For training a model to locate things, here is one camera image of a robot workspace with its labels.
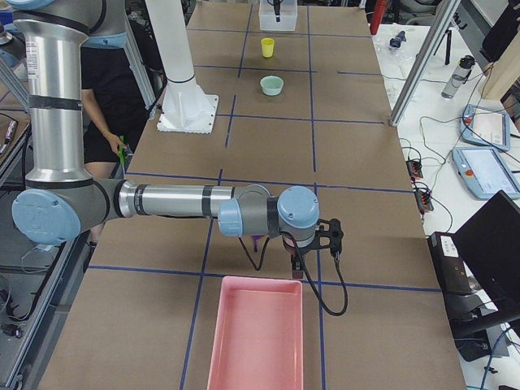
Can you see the white pillar with base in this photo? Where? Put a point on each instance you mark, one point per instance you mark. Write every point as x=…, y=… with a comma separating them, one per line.
x=185, y=106

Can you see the clear water bottle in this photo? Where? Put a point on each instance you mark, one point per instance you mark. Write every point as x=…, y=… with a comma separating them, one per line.
x=459, y=77

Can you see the clear plastic bin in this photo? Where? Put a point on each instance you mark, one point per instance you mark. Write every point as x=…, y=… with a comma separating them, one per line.
x=288, y=17

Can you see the purple cloth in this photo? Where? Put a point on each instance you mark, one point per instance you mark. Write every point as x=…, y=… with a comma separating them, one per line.
x=256, y=239

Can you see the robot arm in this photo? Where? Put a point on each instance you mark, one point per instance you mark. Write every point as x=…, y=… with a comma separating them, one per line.
x=62, y=199
x=270, y=10

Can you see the yellow plastic cup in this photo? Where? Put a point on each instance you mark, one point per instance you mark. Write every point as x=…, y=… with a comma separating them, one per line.
x=267, y=47

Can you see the teach pendant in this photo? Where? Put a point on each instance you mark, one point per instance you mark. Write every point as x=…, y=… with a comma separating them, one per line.
x=484, y=172
x=486, y=127

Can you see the person in black clothes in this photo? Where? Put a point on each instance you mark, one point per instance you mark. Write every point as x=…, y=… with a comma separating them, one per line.
x=116, y=110

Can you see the folded blue umbrella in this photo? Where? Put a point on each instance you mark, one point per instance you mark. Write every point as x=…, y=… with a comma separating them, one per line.
x=396, y=41

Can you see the mint green bowl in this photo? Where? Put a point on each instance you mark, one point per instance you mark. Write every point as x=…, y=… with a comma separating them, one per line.
x=271, y=85

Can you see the far teach pendant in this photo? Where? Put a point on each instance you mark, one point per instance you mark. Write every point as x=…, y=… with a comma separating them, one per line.
x=486, y=127

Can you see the black box device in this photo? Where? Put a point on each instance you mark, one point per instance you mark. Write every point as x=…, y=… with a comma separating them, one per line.
x=450, y=270

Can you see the near teach pendant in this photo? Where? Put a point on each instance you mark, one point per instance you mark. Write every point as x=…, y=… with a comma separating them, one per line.
x=484, y=172

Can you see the black monitor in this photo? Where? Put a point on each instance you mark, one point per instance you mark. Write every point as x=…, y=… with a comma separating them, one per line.
x=488, y=243

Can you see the red cylinder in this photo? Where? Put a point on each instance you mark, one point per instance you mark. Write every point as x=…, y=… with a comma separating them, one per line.
x=377, y=16

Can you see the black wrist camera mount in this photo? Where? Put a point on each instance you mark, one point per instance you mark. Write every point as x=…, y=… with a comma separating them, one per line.
x=327, y=235

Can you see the aluminium frame post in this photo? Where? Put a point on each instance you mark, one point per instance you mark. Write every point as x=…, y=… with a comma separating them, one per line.
x=433, y=38

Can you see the green handled tool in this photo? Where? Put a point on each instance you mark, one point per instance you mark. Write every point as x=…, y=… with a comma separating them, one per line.
x=122, y=159

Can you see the pink plastic tray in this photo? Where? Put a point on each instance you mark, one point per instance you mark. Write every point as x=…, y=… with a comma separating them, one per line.
x=258, y=339

